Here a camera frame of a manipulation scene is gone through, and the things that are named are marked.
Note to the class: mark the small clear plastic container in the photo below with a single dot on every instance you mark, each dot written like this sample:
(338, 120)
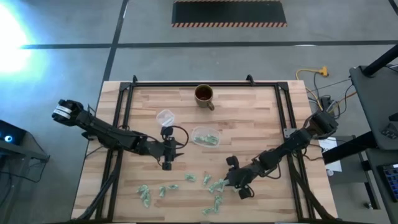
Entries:
(165, 118)

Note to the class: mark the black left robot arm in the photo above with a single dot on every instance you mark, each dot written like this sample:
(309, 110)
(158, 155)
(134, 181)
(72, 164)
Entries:
(102, 132)

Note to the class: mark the white paper sheet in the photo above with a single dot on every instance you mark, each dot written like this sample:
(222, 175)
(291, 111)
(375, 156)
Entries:
(331, 146)

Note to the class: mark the silver metal bracket plate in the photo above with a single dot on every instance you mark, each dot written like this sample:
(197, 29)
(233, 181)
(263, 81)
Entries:
(288, 133)

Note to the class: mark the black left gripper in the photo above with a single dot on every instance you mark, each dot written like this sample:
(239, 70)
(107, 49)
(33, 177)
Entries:
(166, 149)

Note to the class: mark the keyboard with lit keys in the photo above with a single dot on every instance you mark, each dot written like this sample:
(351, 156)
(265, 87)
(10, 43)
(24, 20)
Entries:
(391, 182)

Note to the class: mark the dark grey lower desk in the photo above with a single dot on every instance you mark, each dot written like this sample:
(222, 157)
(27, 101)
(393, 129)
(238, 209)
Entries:
(382, 214)

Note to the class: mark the black slanted stand beam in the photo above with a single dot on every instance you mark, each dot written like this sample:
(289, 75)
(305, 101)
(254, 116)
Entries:
(348, 147)

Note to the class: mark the black power adapter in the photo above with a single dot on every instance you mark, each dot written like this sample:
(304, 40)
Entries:
(325, 102)

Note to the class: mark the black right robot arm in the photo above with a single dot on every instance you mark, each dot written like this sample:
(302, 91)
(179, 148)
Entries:
(292, 143)

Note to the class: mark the grey metal stand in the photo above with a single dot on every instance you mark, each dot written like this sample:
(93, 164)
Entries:
(25, 154)

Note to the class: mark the black metal table frame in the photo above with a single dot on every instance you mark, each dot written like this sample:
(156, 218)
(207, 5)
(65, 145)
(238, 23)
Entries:
(155, 84)

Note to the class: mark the black hazard-striped floor mat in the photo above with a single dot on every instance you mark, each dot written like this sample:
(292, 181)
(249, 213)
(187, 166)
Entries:
(228, 12)

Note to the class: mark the black stand pole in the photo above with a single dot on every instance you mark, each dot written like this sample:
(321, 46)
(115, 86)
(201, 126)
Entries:
(381, 60)

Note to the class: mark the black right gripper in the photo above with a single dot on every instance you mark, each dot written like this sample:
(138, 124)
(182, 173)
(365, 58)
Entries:
(244, 175)

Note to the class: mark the black device with blue light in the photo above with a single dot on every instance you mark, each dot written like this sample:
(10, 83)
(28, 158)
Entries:
(12, 132)

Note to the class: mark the brown ceramic mug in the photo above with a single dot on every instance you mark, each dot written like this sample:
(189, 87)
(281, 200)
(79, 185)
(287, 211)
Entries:
(204, 95)

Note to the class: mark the grey side desk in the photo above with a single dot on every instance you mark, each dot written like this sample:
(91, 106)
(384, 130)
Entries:
(373, 102)

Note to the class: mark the large clear plastic container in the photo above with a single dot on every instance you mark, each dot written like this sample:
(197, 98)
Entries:
(194, 132)

